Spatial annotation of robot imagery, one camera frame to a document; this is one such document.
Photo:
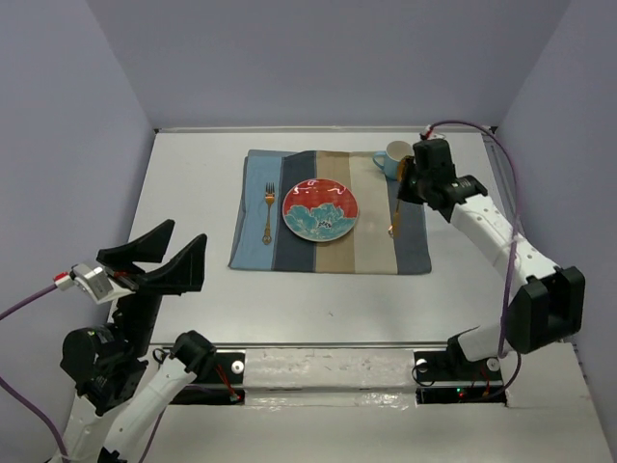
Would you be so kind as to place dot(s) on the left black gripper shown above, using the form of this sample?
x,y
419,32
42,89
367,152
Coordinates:
x,y
187,268

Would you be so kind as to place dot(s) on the gold spoon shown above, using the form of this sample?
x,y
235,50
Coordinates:
x,y
400,174

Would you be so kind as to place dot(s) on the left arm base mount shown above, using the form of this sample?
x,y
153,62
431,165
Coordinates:
x,y
221,386

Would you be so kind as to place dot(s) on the red plate with teal flower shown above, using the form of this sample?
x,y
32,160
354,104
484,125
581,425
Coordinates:
x,y
320,210

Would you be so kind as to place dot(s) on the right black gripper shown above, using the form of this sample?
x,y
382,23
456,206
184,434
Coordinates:
x,y
407,192

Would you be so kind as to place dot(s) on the light blue mug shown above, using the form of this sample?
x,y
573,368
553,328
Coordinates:
x,y
388,160

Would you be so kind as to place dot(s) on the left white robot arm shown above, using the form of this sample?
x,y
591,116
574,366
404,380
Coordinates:
x,y
107,362

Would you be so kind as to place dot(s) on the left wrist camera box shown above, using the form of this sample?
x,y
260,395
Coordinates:
x,y
92,280

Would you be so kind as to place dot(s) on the gold fork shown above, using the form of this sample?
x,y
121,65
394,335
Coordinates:
x,y
269,199

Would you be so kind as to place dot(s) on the striped cloth placemat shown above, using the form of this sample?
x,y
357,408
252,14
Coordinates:
x,y
366,249

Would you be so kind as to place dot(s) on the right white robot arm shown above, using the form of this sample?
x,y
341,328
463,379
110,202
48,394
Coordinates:
x,y
543,301

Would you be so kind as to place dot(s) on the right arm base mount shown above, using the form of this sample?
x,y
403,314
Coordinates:
x,y
441,381

